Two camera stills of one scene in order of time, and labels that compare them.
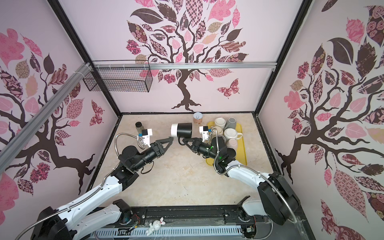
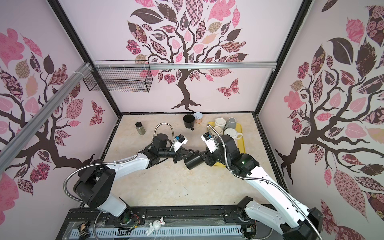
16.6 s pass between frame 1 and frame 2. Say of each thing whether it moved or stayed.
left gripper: moved
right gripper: moved
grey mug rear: stayed
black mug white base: moved
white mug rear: stayed
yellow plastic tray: stayed
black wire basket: stayed
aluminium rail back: stayed
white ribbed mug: stayed
